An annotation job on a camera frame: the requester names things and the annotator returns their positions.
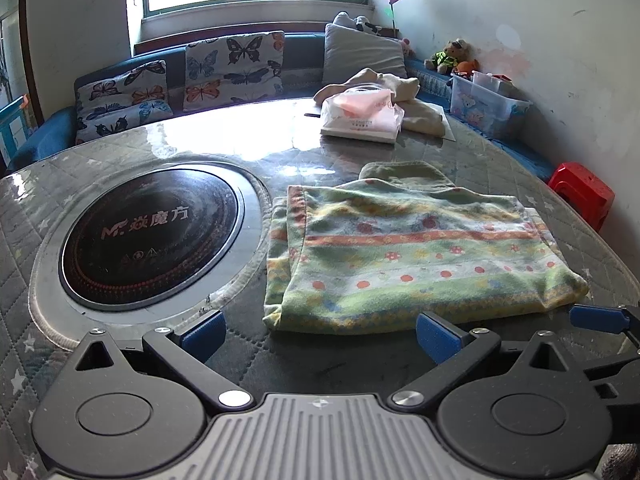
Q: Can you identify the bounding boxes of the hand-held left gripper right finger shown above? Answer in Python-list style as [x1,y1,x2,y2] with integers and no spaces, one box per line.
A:
[387,311,569,412]

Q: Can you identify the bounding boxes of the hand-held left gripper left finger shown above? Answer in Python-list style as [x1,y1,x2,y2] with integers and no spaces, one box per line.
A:
[74,309,256,412]

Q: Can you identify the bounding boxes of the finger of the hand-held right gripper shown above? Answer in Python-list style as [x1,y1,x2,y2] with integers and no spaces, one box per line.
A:
[581,344,640,402]
[568,303,640,337]

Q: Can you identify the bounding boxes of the green floral child jacket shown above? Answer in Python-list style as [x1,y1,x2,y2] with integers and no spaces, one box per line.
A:
[262,160,590,335]

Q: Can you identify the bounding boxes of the round black induction cooktop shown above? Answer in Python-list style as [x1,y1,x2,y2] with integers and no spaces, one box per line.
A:
[58,168,246,311]

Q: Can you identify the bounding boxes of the red plastic stool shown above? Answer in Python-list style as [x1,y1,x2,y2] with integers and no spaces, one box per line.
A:
[547,161,615,232]

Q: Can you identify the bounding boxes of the grey quilted star tablecloth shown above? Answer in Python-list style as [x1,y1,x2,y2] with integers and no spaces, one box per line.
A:
[0,97,640,480]

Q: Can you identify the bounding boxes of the beige garment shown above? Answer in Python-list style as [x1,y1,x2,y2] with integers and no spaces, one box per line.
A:
[313,67,447,137]

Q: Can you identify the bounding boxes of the pink tissue packet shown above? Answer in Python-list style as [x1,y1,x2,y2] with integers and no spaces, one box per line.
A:
[319,87,405,145]

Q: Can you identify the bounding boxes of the clear plastic storage box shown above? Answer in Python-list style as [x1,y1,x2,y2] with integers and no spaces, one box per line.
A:
[449,70,534,134]

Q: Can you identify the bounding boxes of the long butterfly print cushion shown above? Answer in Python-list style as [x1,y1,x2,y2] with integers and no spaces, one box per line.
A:
[74,59,174,146]

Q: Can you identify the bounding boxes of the blue sofa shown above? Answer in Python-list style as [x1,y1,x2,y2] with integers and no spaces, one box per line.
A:
[5,32,557,187]

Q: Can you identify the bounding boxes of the square butterfly print cushion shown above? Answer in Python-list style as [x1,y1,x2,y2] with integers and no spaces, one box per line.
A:
[182,30,286,113]

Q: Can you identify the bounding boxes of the brown teddy bear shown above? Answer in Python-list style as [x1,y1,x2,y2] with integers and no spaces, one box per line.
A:
[424,38,471,75]

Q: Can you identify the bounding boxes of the light blue cabinet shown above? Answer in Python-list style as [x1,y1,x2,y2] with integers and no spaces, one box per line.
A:
[0,94,31,162]

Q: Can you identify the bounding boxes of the grey cushion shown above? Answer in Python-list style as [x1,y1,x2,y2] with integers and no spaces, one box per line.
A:
[321,23,409,86]

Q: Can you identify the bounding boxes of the black white plush toy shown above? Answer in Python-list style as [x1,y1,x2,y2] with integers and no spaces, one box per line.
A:
[332,11,397,39]

